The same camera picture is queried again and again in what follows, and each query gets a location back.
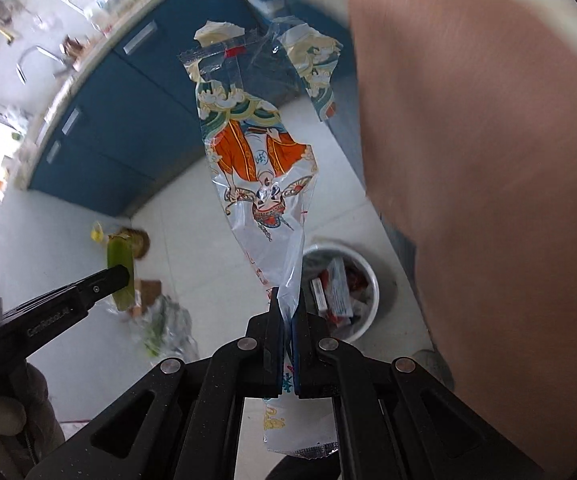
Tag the clear printed plastic bag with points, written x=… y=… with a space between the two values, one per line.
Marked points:
x=265 y=176

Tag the white gloved left hand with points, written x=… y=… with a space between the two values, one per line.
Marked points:
x=29 y=429

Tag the blue kitchen cabinet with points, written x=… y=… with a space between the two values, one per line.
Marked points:
x=129 y=128

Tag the small cardboard box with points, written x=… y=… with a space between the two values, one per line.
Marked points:
x=145 y=294

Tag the crumpled plastic bag on floor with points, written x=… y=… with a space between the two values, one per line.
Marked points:
x=164 y=330

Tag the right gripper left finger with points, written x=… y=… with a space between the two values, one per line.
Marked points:
x=181 y=420

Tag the steel sink faucet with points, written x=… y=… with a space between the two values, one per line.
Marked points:
x=36 y=56

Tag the grey right shoe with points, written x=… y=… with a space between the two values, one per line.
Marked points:
x=436 y=365

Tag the yellow oil bottle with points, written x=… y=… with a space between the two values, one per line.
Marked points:
x=137 y=239

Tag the green vegetable piece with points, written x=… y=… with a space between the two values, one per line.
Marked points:
x=120 y=261

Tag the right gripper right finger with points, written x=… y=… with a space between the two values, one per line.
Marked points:
x=394 y=420

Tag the round grey trash bin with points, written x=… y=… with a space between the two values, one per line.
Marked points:
x=341 y=287

